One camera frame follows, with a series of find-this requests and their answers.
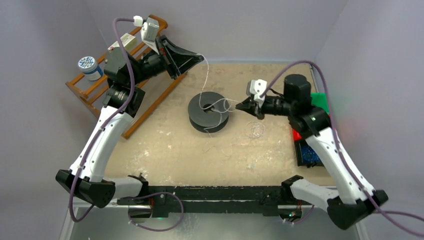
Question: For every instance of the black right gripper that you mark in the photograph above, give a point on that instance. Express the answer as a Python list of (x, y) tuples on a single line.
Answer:
[(258, 108)]

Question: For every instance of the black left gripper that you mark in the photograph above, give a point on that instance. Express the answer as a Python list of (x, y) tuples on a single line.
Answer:
[(183, 59)]

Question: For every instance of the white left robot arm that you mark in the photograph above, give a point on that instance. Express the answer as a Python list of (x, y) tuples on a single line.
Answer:
[(84, 179)]

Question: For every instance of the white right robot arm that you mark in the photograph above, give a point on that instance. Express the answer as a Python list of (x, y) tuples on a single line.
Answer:
[(354, 197)]

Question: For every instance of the green white cardboard box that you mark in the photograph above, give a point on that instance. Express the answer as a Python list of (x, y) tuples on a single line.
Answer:
[(129, 42)]

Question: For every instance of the red plastic bin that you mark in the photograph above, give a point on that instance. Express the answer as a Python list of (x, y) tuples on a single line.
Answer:
[(296, 134)]

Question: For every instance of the green plastic bin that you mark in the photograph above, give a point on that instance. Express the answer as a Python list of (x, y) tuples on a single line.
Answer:
[(319, 100)]

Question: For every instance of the black plastic bin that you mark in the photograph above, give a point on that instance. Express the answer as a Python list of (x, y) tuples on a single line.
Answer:
[(306, 156)]

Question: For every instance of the orange wooden rack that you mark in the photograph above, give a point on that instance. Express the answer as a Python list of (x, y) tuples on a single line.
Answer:
[(139, 86)]

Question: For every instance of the blue white round jar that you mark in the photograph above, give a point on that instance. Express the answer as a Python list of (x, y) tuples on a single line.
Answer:
[(90, 68)]

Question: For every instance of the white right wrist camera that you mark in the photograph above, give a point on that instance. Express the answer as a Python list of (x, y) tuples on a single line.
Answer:
[(256, 91)]

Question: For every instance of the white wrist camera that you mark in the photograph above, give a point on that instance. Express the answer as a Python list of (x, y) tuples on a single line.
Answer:
[(149, 31), (256, 91)]

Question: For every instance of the black perforated cable spool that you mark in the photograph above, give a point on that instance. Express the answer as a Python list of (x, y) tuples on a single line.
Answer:
[(208, 112)]

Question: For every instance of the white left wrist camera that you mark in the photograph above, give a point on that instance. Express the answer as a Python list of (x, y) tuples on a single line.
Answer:
[(149, 31)]

